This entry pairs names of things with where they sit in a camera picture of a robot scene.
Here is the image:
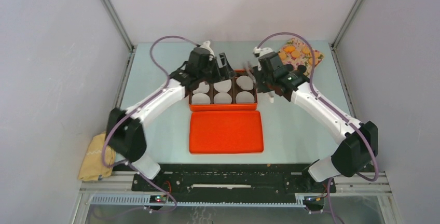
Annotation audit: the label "white paper cup top-middle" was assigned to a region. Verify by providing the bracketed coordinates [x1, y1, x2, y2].
[213, 80, 232, 93]

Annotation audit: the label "floral tray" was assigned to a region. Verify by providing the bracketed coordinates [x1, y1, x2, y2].
[278, 37, 312, 77]

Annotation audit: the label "yellow cloth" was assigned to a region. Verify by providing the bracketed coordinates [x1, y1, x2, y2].
[77, 132, 113, 181]

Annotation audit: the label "metal tongs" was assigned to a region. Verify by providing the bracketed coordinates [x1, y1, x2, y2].
[243, 61, 274, 104]

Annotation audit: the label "black sandwich cookie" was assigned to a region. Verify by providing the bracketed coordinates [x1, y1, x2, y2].
[285, 64, 294, 71]
[297, 65, 307, 73]

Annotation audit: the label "white paper cup bottom-right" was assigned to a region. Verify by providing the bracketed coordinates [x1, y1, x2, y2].
[236, 91, 255, 104]

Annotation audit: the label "white paper cup top-right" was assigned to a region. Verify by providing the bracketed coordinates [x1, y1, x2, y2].
[236, 75, 254, 91]

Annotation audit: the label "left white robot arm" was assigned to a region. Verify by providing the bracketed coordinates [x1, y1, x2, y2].
[104, 42, 236, 191]

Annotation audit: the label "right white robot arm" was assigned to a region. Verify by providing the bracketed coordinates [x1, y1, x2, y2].
[250, 48, 378, 192]

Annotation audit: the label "white paper cup bottom-middle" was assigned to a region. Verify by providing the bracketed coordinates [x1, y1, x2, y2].
[213, 92, 232, 104]

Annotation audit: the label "orange tin lid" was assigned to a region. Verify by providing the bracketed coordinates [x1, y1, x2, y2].
[189, 110, 264, 155]

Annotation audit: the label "orange cookie tin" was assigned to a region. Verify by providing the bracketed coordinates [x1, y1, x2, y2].
[189, 70, 258, 112]

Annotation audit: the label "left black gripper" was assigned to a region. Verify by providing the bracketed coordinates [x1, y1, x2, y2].
[198, 53, 236, 85]

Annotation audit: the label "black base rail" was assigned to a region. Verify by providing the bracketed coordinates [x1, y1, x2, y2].
[153, 163, 336, 204]

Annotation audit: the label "white paper cup bottom-left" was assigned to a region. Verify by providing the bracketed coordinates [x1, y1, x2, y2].
[191, 93, 211, 105]

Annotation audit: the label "white paper cup top-left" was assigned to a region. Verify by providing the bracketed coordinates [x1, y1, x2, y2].
[193, 82, 210, 94]

